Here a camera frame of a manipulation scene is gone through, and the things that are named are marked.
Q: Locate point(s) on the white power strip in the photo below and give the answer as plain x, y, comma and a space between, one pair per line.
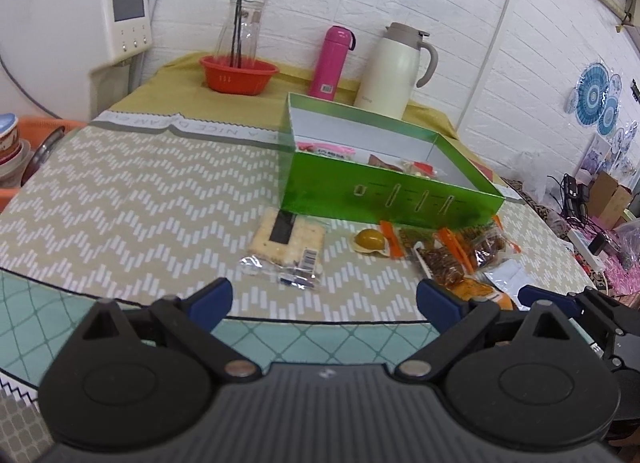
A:
585, 245

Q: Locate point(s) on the clear orange-edged snack packet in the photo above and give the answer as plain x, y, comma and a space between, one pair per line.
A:
442, 265
487, 245
400, 240

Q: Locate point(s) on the black wall bracket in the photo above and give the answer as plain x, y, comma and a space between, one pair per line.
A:
635, 92

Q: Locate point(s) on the clear cracker packet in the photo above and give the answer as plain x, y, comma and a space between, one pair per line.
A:
307, 238

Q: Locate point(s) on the pink cloth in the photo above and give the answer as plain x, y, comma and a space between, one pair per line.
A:
622, 275

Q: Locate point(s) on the green cardboard box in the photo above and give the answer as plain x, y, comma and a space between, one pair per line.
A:
350, 203

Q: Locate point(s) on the orange snack packet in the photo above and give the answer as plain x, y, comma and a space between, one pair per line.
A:
480, 290

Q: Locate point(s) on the white appliance with screen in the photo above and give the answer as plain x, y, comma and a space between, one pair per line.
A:
60, 33

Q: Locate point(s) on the yellow cloth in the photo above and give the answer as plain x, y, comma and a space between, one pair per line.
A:
160, 83

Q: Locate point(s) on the pink thermos bottle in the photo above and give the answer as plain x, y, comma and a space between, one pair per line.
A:
327, 63

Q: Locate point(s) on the orange plastic basin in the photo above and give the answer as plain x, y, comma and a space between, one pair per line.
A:
55, 124

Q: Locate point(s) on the cream thermos jug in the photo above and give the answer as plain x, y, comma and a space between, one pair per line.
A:
390, 73

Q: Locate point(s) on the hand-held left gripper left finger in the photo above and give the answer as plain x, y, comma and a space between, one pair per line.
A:
215, 293

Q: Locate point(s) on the pink snack packet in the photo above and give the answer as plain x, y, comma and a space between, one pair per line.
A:
325, 149

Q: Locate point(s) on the clear plastic bag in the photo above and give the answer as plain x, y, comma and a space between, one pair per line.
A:
532, 180

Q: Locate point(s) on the patterned tablecloth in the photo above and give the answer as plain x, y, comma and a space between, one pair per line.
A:
125, 193

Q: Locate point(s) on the brown cardboard box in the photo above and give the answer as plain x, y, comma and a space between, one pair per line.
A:
612, 200

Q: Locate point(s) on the large blue round wall decoration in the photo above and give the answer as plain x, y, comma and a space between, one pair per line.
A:
591, 95

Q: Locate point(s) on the dark round dish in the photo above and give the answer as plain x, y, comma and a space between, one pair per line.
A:
42, 153

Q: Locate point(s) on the red envelope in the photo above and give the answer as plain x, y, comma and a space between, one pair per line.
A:
487, 173

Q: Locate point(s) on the small blue round wall decoration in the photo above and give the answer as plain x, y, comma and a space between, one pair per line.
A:
609, 115

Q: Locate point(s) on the red plastic basket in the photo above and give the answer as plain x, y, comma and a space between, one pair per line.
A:
235, 78

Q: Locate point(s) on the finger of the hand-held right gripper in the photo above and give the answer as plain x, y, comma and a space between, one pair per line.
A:
542, 295

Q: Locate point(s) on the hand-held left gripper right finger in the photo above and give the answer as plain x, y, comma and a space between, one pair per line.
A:
440, 300

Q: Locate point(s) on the stack of bowls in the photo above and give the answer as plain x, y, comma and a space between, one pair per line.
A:
7, 143

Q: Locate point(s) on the dark red foil snack bag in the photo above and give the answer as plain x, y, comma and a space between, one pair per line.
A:
385, 163

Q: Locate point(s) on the pale wall picture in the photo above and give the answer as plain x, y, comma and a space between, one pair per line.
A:
597, 155

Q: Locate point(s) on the white snack packet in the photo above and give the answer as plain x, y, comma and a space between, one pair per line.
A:
505, 275

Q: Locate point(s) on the white plastic bag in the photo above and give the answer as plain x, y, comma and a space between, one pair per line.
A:
629, 238

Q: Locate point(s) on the black power adapter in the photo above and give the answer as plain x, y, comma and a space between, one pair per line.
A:
575, 193

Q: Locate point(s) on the clear glass carafe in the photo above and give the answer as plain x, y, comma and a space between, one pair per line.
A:
252, 33

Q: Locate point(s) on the red nut packet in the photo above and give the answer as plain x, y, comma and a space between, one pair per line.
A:
420, 169

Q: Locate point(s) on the black straw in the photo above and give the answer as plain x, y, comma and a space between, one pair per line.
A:
243, 28
235, 28

